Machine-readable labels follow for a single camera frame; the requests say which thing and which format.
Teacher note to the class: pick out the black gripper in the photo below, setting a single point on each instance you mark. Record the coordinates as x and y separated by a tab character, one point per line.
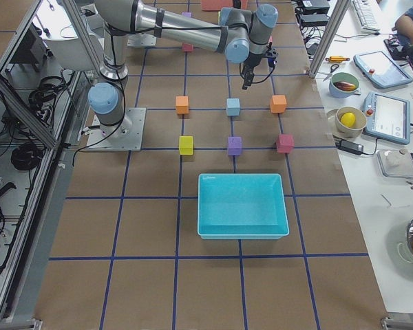
252	61

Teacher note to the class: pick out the light blue block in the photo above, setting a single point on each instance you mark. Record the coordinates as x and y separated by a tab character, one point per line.
232	106

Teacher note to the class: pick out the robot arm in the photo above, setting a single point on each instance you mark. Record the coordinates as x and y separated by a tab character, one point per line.
241	35

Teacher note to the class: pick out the orange block back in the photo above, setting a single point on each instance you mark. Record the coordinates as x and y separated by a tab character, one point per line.
278	103

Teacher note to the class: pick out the orange block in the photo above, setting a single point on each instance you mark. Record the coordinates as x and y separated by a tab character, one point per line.
278	103
182	105

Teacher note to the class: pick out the magenta block front left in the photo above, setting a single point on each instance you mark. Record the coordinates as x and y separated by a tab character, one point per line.
187	47

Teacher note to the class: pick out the magenta block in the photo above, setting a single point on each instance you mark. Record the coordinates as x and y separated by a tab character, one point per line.
285	143
187	47

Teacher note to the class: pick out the purple block right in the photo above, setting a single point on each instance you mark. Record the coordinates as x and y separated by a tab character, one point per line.
234	146

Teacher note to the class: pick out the orange block front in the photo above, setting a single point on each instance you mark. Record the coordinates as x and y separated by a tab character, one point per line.
182	105

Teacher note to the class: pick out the pink plastic bin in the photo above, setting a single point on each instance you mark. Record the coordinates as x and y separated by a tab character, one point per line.
217	5

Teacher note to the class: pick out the magenta block back right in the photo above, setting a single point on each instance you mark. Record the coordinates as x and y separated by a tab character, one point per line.
285	143

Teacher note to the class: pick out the gold cylinder tool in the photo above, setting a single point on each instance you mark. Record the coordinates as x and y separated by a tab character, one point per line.
337	59

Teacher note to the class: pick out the yellow block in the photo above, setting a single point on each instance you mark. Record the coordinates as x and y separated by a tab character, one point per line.
185	145

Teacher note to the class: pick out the green bowl with fruit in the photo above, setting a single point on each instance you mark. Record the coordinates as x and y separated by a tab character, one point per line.
343	85

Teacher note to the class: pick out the bowl with yellow lemon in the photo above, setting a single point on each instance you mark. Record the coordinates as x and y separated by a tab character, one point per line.
346	122

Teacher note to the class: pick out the teach pendant far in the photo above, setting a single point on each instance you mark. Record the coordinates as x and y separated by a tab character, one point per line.
381	70

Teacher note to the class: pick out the teach pendant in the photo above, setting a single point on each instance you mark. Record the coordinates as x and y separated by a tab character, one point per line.
387	117
381	70

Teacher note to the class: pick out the cyan plastic bin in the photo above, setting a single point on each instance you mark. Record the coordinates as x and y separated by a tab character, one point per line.
241	206

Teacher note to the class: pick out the black power adapter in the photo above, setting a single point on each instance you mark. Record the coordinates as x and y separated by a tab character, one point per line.
350	147

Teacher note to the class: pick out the teach pendant near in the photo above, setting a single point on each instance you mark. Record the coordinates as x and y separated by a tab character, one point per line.
387	117

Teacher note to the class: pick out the kitchen scale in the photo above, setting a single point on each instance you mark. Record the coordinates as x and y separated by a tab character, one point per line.
396	164

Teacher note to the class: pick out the black handled scissors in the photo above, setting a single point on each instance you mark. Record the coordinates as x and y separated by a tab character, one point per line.
333	68

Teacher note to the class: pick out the aluminium frame post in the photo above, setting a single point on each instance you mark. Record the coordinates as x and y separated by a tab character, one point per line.
334	22

